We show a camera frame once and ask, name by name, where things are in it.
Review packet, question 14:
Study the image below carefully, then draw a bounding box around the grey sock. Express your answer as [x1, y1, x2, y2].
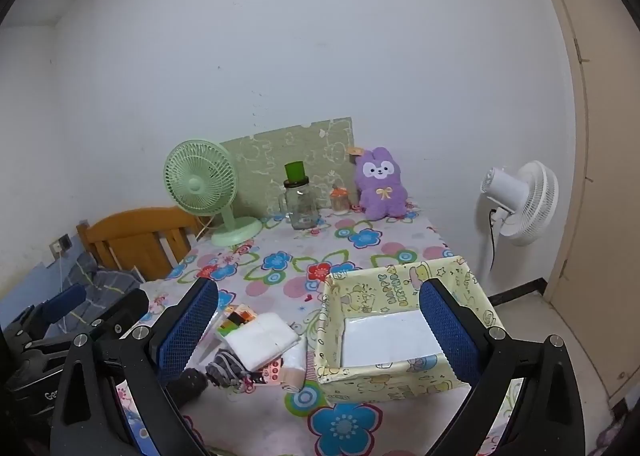
[206, 351, 248, 389]

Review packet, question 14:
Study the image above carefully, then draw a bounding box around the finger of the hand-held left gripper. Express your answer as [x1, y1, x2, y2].
[10, 283, 87, 338]
[90, 289, 151, 345]

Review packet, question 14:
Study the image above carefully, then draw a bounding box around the light blue cloth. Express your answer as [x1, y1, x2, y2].
[0, 262, 76, 324]

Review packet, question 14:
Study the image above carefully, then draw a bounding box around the purple plush bunny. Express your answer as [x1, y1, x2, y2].
[346, 146, 410, 222]

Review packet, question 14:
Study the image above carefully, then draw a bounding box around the clear plastic packet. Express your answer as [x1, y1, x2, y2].
[280, 336, 321, 392]

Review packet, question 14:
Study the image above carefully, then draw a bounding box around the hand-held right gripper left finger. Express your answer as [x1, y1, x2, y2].
[50, 277, 221, 456]

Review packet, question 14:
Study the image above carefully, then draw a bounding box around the green patterned board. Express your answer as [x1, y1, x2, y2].
[220, 117, 357, 217]

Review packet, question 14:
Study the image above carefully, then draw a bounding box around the yellow printed storage box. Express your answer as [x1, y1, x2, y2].
[314, 256, 506, 404]

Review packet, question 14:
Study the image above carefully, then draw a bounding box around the small jar with orange lid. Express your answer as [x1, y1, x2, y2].
[330, 186, 351, 214]

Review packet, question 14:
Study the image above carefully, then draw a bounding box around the white towel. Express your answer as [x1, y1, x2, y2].
[225, 312, 302, 371]

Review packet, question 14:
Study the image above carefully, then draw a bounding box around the white standing fan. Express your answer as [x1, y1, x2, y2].
[481, 160, 560, 247]

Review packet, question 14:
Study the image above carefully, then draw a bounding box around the green tissue packet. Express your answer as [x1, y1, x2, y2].
[216, 303, 258, 339]

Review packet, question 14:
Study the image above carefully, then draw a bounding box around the green desk fan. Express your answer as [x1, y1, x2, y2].
[163, 139, 263, 248]

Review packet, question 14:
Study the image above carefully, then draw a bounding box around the black fan cable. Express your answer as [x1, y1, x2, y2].
[487, 215, 499, 273]

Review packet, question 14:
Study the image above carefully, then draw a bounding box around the grey plaid blanket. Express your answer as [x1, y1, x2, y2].
[57, 253, 146, 337]

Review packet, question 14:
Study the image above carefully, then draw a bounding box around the black sock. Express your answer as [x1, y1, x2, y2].
[167, 367, 210, 407]

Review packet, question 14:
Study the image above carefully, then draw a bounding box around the beige door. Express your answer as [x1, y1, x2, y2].
[520, 0, 640, 412]

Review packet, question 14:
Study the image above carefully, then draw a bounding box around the glass jar with green lid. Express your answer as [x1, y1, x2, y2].
[272, 161, 321, 231]

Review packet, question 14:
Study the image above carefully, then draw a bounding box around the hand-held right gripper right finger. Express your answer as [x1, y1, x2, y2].
[419, 280, 586, 456]

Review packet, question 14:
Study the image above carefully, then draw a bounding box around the pink packet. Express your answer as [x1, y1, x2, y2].
[247, 358, 288, 389]

